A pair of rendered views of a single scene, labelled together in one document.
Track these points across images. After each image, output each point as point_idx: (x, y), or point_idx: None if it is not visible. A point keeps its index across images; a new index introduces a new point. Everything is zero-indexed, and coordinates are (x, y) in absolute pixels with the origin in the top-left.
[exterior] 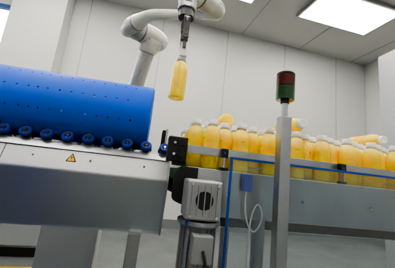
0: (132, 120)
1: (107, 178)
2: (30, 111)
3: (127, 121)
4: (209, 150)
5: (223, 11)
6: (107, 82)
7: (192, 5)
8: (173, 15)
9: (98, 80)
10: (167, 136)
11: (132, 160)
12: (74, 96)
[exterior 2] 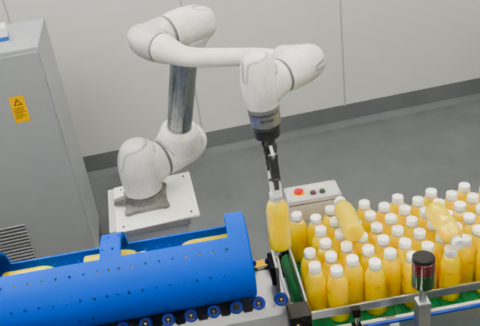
0: (236, 292)
1: None
2: (122, 316)
3: (231, 294)
4: (337, 310)
5: (322, 69)
6: (187, 251)
7: (274, 126)
8: (233, 65)
9: (175, 252)
10: (278, 274)
11: (248, 323)
12: (162, 292)
